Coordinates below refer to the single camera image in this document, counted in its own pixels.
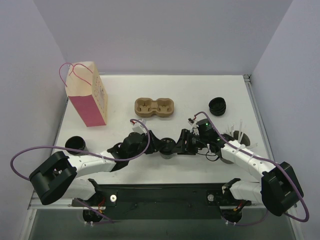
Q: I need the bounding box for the black cup lid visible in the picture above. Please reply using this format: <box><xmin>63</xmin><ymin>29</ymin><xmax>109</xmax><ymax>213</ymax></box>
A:
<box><xmin>159</xmin><ymin>137</ymin><xmax>176</xmax><ymax>155</ymax></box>

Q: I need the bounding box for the brown cardboard cup carrier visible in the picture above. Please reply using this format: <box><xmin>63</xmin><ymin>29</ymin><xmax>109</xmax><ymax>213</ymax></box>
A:
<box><xmin>134</xmin><ymin>97</ymin><xmax>175</xmax><ymax>118</ymax></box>

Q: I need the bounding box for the stack of black cup lids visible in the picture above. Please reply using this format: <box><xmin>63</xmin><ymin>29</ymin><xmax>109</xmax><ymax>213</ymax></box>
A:
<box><xmin>208</xmin><ymin>97</ymin><xmax>227</xmax><ymax>117</ymax></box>

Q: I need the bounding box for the black paper cup with lettering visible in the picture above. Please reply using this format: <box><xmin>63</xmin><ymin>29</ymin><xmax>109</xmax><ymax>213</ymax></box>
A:
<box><xmin>65</xmin><ymin>136</ymin><xmax>87</xmax><ymax>151</ymax></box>

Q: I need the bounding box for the pink and cream paper bag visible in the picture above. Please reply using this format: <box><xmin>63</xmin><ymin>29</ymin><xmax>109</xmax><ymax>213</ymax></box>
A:
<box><xmin>62</xmin><ymin>61</ymin><xmax>108</xmax><ymax>127</ymax></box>

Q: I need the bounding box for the dark cup with EAT print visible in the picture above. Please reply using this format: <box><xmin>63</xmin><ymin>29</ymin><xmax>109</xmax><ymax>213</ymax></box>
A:
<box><xmin>160</xmin><ymin>151</ymin><xmax>175</xmax><ymax>160</ymax></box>

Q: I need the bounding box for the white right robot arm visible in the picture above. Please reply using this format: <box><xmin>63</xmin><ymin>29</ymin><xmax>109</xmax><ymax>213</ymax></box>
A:
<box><xmin>175</xmin><ymin>118</ymin><xmax>304</xmax><ymax>217</ymax></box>

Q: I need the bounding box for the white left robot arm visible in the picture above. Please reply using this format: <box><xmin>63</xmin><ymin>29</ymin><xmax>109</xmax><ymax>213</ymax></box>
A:
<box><xmin>29</xmin><ymin>130</ymin><xmax>165</xmax><ymax>205</ymax></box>

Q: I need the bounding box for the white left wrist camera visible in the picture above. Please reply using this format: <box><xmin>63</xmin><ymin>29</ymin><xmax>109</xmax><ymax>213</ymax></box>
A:
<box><xmin>130</xmin><ymin>120</ymin><xmax>147</xmax><ymax>134</ymax></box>

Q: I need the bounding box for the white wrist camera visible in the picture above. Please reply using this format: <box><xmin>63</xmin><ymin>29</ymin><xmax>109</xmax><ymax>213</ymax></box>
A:
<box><xmin>130</xmin><ymin>120</ymin><xmax>147</xmax><ymax>134</ymax></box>
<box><xmin>188</xmin><ymin>117</ymin><xmax>199</xmax><ymax>135</ymax></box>

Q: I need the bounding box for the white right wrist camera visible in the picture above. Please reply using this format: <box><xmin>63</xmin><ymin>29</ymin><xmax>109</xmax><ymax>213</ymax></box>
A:
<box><xmin>188</xmin><ymin>117</ymin><xmax>199</xmax><ymax>135</ymax></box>

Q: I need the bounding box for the grey cup with cable ties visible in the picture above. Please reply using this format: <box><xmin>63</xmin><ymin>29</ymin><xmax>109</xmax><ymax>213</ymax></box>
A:
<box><xmin>221</xmin><ymin>119</ymin><xmax>258</xmax><ymax>156</ymax></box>

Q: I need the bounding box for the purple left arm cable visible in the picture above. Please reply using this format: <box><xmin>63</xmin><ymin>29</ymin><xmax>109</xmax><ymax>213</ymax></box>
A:
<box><xmin>10</xmin><ymin>118</ymin><xmax>151</xmax><ymax>223</ymax></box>

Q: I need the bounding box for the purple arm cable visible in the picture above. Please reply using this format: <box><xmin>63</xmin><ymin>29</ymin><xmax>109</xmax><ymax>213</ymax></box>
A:
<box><xmin>10</xmin><ymin>118</ymin><xmax>151</xmax><ymax>223</ymax></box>
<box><xmin>193</xmin><ymin>111</ymin><xmax>310</xmax><ymax>226</ymax></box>

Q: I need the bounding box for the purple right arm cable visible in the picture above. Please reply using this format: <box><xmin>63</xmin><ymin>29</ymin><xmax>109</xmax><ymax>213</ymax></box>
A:
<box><xmin>193</xmin><ymin>111</ymin><xmax>310</xmax><ymax>226</ymax></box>

